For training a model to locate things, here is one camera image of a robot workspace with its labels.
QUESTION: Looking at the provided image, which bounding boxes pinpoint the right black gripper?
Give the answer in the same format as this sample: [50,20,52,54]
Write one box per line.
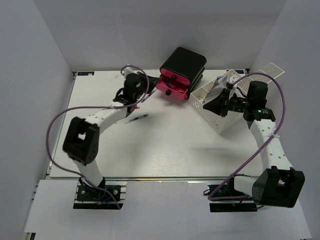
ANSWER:
[203,88,252,117]

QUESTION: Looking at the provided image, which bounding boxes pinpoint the green pen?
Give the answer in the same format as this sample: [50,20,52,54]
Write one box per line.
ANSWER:
[140,89,157,103]

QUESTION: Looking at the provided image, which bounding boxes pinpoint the black pink drawer organizer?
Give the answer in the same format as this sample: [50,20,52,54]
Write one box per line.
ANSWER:
[156,47,207,100]

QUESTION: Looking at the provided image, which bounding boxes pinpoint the blue clear pen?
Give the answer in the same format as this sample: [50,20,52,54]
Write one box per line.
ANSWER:
[124,113,149,125]

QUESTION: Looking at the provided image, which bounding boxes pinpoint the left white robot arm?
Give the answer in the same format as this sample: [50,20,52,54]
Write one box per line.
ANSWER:
[62,71,160,200]

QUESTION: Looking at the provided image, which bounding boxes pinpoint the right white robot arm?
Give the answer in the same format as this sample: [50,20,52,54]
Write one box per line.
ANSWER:
[203,81,305,208]

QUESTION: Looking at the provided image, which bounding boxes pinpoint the white plastic file rack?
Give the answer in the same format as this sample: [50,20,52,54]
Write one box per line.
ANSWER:
[189,62,285,134]

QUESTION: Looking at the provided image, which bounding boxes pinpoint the blue sticker label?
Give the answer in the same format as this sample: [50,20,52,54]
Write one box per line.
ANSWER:
[77,71,95,76]

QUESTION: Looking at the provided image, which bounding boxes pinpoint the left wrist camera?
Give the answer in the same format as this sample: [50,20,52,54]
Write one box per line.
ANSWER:
[120,65,136,78]

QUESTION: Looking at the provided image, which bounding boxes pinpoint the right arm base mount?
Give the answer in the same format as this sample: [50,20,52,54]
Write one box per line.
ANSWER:
[209,183,258,213]

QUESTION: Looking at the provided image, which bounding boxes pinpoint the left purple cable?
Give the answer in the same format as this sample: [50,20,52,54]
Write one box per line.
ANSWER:
[45,64,151,210]

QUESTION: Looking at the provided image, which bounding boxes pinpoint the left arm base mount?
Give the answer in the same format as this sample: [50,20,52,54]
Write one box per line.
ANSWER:
[73,178,126,210]

